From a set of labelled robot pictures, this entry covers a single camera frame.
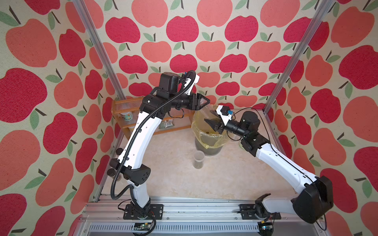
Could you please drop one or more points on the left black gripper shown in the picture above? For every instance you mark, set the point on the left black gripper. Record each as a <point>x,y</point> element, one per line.
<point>197,106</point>

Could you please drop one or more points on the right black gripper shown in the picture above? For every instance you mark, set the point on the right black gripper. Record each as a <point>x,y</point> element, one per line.
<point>216,125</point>

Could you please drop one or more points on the tall clear jar with beans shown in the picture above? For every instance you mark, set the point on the tall clear jar with beans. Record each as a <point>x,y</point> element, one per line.
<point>208,112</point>

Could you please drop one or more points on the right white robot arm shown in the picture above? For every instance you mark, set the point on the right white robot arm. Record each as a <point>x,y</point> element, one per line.
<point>314,195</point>

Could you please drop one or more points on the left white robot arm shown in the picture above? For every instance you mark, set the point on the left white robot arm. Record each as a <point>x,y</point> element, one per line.
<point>174,91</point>

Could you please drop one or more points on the short clear jar with beans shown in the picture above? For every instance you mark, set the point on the short clear jar with beans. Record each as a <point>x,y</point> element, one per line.
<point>198,159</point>

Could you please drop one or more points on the grey bin with yellow bag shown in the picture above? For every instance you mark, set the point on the grey bin with yellow bag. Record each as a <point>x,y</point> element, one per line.
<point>206,139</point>

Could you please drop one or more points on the green packet on shelf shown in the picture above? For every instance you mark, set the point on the green packet on shelf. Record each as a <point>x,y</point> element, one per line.
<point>166,124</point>

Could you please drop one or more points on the white printed cup on shelf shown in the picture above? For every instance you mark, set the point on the white printed cup on shelf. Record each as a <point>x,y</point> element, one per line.
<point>127,116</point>

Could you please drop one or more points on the small circuit board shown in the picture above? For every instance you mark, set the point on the small circuit board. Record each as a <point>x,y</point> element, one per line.
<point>142,226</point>

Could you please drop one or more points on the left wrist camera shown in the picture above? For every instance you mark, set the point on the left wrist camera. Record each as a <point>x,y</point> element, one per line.
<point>191,80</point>

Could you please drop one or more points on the dark lid jar by wall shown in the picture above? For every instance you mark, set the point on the dark lid jar by wall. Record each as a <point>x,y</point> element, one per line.
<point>119,151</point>

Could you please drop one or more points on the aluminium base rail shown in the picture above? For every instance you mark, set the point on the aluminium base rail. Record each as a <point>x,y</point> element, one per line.
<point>180,217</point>

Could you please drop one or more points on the left aluminium frame post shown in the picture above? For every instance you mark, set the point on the left aluminium frame post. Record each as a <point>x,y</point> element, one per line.
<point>85,17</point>

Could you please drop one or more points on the aluminium frame post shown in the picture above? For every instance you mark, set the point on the aluminium frame post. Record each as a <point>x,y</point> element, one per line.
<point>85,17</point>
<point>314,24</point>

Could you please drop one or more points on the right aluminium frame post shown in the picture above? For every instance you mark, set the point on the right aluminium frame post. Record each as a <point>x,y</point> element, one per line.
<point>314,24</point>

